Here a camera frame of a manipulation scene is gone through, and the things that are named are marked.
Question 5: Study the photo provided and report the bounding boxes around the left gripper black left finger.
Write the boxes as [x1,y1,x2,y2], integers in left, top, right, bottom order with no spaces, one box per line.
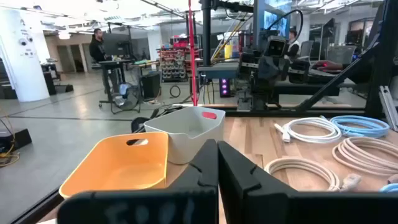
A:
[57,139,218,224]

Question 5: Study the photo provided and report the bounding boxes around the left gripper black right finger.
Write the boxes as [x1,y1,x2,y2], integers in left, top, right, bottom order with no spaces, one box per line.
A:
[218,140,398,224]

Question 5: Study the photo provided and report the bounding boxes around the beige cable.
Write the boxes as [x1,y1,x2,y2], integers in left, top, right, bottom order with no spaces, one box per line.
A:
[331,136,398,177]
[264,157,362,192]

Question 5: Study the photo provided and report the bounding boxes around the light blue cable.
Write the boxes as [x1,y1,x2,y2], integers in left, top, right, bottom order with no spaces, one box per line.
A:
[329,114,391,139]
[379,182,398,193]

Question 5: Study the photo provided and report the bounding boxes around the person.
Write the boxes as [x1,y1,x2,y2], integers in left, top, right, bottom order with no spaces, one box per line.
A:
[89,27,121,94]
[284,28,302,60]

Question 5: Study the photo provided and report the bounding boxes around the grey office chair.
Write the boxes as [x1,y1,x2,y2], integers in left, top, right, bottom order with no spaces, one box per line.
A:
[300,40,315,62]

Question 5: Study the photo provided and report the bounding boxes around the large display screen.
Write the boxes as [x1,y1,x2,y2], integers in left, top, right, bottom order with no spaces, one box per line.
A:
[253,0,293,38]

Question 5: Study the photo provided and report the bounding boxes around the computer tower purple lights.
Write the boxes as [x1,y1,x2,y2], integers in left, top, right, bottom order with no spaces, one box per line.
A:
[219,77,231,98]

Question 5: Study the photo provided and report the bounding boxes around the grey desk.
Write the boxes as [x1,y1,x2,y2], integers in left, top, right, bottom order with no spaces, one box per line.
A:
[197,63,240,80]

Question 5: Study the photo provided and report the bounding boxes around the light grey plastic bin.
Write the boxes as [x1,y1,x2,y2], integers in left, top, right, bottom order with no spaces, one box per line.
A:
[143,106,226,165]

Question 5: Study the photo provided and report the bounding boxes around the orange plastic bin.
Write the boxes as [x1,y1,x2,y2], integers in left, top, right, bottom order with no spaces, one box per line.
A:
[58,131,169,200]

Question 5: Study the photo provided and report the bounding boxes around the shelf with storage bins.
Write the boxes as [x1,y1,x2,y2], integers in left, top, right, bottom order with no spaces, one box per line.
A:
[158,39,190,83]

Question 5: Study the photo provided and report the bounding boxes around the black speaker box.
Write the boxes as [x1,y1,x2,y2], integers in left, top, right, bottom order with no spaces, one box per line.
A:
[140,71,162,100]

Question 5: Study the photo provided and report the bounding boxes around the black floor fan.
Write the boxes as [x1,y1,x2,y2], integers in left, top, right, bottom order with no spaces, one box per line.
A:
[111,82,141,114]

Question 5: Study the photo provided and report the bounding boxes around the black computer monitor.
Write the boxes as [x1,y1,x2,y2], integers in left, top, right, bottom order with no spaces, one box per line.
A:
[102,32,132,57]

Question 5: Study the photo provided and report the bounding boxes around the black standing desk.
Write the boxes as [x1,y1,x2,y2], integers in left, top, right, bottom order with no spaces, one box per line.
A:
[98,58,141,108]

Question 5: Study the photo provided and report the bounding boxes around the black box on floor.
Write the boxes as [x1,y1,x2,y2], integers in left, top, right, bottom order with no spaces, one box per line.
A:
[0,128,33,154]

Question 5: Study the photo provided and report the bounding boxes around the white pillar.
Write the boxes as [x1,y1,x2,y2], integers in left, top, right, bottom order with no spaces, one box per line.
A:
[0,7,50,103]

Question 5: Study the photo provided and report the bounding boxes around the white coiled cable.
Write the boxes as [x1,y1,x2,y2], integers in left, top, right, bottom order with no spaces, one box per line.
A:
[274,117,342,144]

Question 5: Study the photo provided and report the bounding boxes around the black metal post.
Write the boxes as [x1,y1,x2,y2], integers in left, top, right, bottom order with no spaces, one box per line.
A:
[200,0,213,67]

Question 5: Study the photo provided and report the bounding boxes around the black frame clamp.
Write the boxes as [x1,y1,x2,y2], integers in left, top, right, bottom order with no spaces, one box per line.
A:
[131,116,150,134]

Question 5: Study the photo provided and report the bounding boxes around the silver aluminium bracket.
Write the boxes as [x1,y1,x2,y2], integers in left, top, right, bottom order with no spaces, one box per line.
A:
[378,85,398,131]

